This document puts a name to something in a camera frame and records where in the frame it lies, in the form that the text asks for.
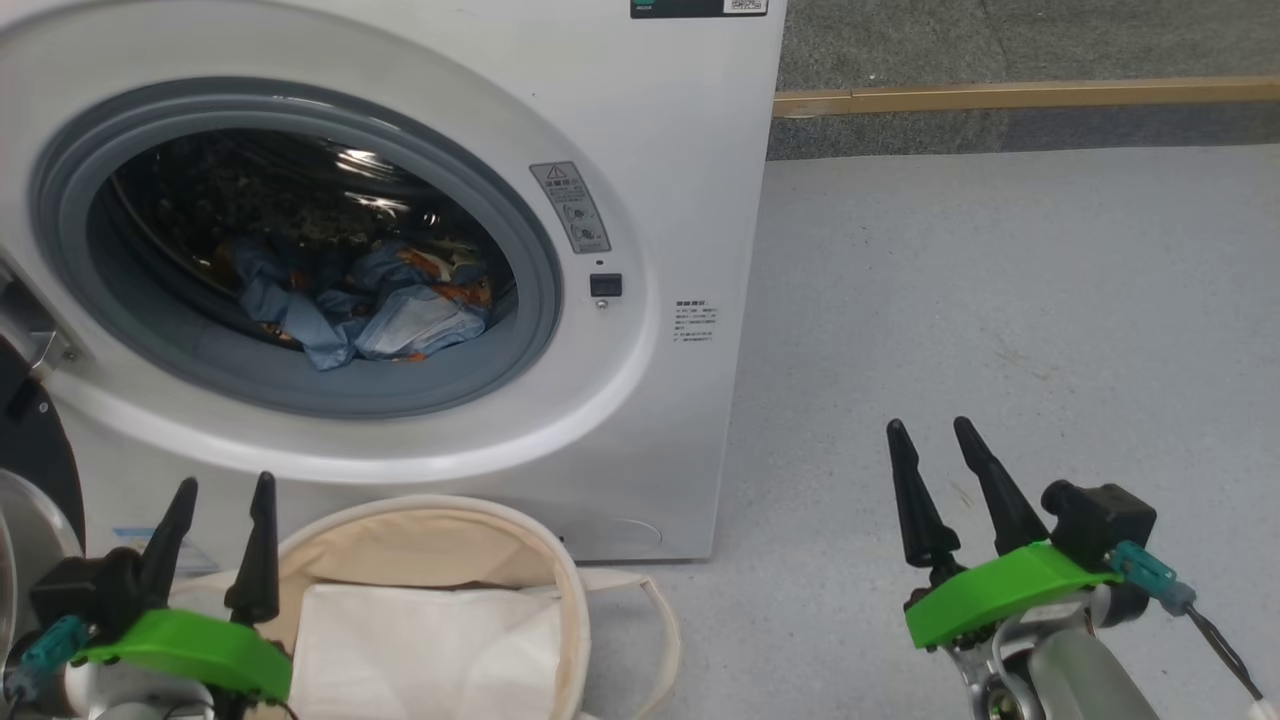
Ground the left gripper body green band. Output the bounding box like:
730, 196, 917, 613
65, 608, 293, 720

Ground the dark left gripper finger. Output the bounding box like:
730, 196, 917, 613
140, 477, 199, 606
224, 472, 281, 626

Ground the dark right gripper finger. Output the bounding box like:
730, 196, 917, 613
953, 416, 1051, 556
886, 418, 963, 573

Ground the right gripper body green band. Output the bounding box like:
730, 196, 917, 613
905, 540, 1126, 720

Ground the black round washer door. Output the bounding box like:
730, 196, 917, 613
0, 335, 87, 651

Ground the blue patterned garment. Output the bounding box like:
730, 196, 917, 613
228, 238, 496, 371

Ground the cream fabric laundry basket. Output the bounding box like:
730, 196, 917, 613
165, 494, 683, 720

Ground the metal door hinge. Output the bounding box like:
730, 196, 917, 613
0, 265, 76, 376

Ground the white front-load washing machine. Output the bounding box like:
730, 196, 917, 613
0, 0, 788, 563

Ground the blue energy label sticker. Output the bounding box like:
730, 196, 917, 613
112, 527, 219, 578

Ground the white liner sheet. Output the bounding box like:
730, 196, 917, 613
290, 583, 563, 720

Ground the perforated steel drum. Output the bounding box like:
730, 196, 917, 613
110, 130, 516, 351

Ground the grey warning sticker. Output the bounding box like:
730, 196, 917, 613
530, 160, 612, 255

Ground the black label with QR code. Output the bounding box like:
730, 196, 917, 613
630, 0, 769, 19

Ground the teal left camera connector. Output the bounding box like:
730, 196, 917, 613
8, 615, 89, 701

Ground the teal camera connector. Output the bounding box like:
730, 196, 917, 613
1112, 540, 1196, 616
8, 615, 89, 701

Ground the teal right camera connector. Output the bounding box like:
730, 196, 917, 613
1112, 540, 1196, 616

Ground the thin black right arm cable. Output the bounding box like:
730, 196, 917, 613
1185, 605, 1271, 701

